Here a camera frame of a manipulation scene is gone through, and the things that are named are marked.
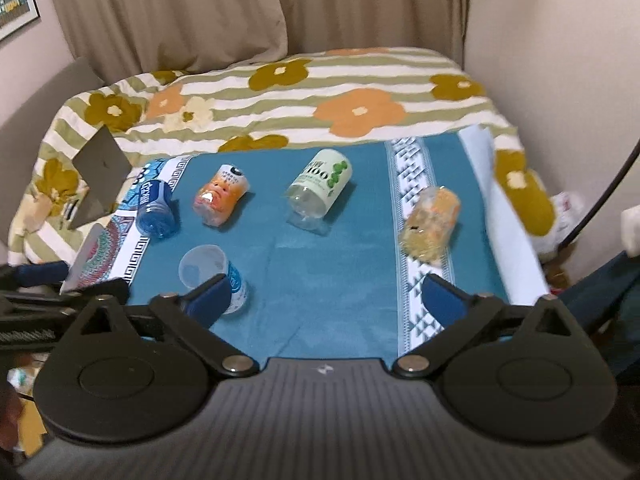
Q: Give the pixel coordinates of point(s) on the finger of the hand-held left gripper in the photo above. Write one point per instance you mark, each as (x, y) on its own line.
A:
(40, 273)

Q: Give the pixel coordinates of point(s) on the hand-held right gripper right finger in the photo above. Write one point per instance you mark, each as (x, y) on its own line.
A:
(442, 305)

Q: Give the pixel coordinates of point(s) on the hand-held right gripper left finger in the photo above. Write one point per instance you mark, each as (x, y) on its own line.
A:
(207, 302)

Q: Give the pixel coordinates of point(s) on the clear cup with blue label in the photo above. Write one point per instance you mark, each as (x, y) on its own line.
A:
(201, 265)

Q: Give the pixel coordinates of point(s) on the clear cup with green label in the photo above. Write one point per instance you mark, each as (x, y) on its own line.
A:
(320, 185)

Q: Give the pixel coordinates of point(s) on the crumpled plastic packaging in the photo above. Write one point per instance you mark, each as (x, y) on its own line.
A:
(20, 375)

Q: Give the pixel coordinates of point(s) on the grey folded card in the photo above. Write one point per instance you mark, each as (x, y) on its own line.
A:
(100, 170)

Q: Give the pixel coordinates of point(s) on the teal patterned cloth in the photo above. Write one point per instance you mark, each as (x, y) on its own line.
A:
(325, 270)

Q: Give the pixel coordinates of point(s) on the white plastic bag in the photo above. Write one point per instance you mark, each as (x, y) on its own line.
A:
(562, 210)

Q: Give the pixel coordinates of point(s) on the grey bed headboard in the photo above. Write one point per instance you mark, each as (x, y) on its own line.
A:
(30, 120)

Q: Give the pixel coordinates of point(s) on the dark blue cloth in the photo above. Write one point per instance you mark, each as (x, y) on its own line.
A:
(600, 300)

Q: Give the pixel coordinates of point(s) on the white box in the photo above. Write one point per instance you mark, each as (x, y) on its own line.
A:
(631, 232)

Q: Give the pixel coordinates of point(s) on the floral striped blanket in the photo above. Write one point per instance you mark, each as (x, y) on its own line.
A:
(300, 90)

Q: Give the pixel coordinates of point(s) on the beige curtain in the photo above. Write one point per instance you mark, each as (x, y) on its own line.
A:
(175, 10)

